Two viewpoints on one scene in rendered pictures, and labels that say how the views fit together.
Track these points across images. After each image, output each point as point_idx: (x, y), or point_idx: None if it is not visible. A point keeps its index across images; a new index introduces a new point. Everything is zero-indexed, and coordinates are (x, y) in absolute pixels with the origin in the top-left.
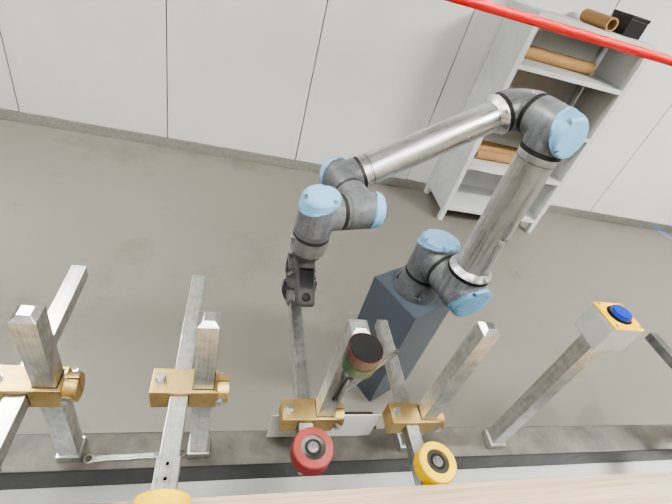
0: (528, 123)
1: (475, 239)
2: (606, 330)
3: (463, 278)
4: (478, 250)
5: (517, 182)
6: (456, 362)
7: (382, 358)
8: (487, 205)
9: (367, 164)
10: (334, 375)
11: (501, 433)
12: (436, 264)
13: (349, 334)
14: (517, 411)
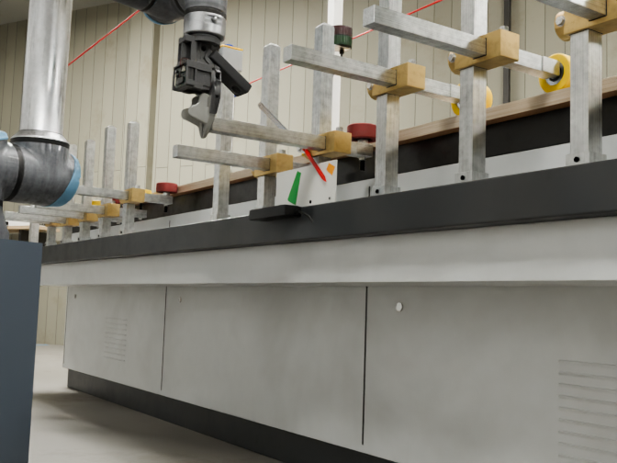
0: None
1: (54, 89)
2: (240, 54)
3: (66, 141)
4: (61, 100)
5: (68, 8)
6: (274, 84)
7: (20, 368)
8: (45, 46)
9: None
10: (332, 75)
11: (228, 197)
12: (20, 153)
13: (331, 29)
14: (226, 166)
